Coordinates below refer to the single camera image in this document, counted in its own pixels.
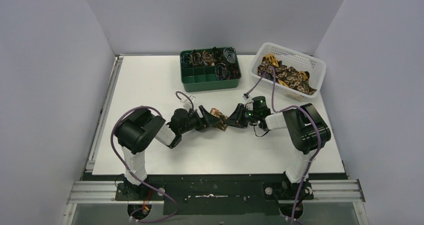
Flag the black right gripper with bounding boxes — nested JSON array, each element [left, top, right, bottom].
[[224, 104, 259, 128]]

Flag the orange green patterned tie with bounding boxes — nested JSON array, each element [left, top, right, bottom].
[[210, 108, 228, 132]]

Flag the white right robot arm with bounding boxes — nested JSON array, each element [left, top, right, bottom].
[[224, 96, 331, 184]]

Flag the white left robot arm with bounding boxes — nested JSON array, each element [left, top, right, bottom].
[[111, 105, 221, 200]]

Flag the pile of patterned ties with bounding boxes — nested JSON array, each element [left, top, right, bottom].
[[256, 53, 317, 96]]

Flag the green divided organizer tray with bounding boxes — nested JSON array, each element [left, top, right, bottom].
[[179, 47, 242, 93]]

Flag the rolled dark red tie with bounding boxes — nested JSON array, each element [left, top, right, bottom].
[[227, 63, 241, 80]]

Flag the rolled blue red tie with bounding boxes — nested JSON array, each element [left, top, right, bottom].
[[215, 63, 230, 81]]

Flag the rolled brown patterned tie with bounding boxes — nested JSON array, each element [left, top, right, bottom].
[[191, 49, 203, 67]]

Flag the rolled tan patterned tie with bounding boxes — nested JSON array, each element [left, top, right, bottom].
[[202, 50, 215, 67]]

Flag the rolled dark patterned tie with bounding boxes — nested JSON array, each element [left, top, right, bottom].
[[212, 47, 226, 65]]

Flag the rolled light blue tie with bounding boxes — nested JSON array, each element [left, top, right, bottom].
[[223, 47, 237, 64]]

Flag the rolled blue striped tie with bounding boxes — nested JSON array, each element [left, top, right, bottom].
[[180, 52, 193, 68]]

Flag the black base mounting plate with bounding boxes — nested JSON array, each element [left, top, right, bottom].
[[114, 174, 314, 216]]

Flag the white plastic mesh basket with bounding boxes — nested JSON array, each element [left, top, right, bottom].
[[249, 42, 327, 102]]

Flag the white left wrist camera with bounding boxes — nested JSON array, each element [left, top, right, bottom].
[[180, 96, 196, 112]]

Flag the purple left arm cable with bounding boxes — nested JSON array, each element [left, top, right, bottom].
[[109, 90, 195, 224]]

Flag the aluminium frame rail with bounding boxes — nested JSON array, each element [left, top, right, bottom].
[[62, 54, 124, 218]]

